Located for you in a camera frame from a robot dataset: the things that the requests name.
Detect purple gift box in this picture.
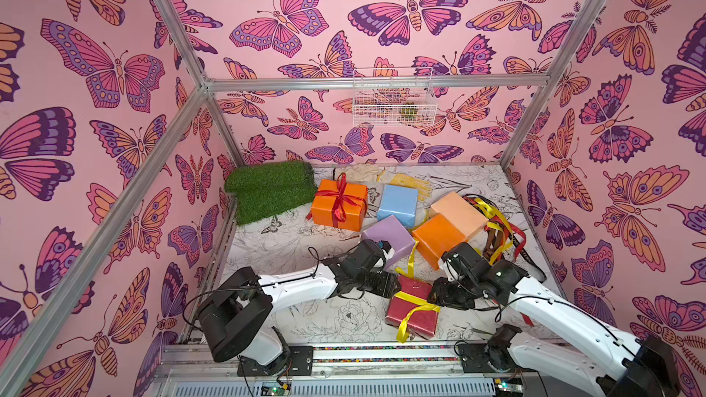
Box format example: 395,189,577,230
360,216,415,269

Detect yellow ribbon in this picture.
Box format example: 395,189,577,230
461,194,513,266
392,242,442,344

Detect brown ribbon bow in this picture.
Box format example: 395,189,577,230
482,227,512,261

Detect orange gift box front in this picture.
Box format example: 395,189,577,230
411,214,466,270

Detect black printed ribbon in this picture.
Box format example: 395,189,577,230
462,194,547,283

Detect dark red gift box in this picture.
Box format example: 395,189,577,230
384,274,441,341

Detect peach gift box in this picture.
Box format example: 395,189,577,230
430,192,488,239

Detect light blue gift box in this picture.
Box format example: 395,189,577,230
377,185,418,229

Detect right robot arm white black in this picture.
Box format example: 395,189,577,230
429,243,683,396

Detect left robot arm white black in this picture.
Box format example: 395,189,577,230
196,239,401,372

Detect large orange gift box back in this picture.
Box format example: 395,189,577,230
306,178,369,233

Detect white work glove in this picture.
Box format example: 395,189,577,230
334,164,384,184

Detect green artificial grass mat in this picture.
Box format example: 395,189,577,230
224,161,317,225

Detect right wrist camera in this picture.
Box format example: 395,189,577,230
439,259,458,282

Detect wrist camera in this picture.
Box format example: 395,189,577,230
439,259,458,282
379,241,395,260

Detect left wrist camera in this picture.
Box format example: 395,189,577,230
379,241,395,260

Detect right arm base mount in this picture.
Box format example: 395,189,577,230
454,323,522,373

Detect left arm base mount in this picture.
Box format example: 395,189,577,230
237,334,314,378

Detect white wire basket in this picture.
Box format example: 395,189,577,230
350,68,438,129

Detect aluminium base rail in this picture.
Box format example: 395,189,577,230
147,338,605,396

